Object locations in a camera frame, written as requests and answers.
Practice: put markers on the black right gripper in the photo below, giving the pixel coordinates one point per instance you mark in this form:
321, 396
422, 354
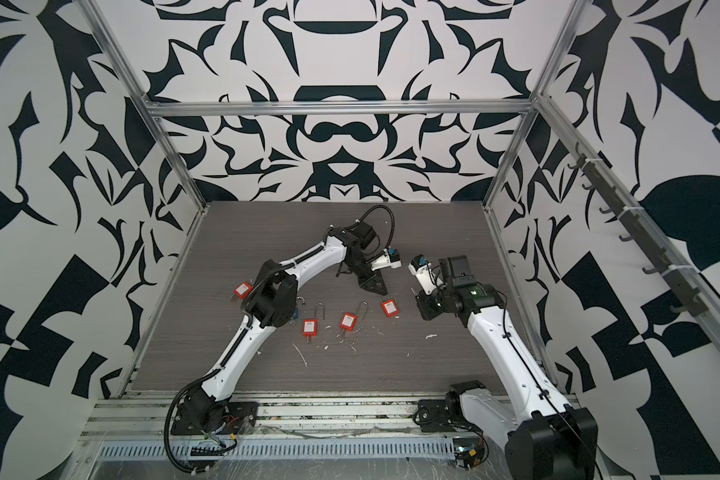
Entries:
428, 310

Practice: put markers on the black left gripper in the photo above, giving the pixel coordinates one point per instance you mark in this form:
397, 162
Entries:
375, 284

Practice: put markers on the red padlock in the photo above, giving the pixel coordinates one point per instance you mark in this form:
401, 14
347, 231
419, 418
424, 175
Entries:
310, 325
242, 291
389, 306
350, 319

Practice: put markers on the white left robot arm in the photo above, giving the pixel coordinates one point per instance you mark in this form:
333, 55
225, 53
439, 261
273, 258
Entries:
198, 407

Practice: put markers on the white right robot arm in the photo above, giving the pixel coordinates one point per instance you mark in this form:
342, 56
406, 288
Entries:
541, 434

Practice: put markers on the blue padlock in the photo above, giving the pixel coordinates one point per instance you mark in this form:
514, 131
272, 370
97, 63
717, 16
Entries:
300, 304

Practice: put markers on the black hook rack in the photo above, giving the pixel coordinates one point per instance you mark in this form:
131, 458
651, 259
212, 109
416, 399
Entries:
640, 229

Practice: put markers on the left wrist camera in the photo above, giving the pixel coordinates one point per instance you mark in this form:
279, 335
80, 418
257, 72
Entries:
388, 258

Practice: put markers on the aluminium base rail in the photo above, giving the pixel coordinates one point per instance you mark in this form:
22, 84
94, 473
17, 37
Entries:
291, 413

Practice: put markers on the white slotted cable duct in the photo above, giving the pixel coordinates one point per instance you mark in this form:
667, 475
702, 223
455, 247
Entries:
300, 449

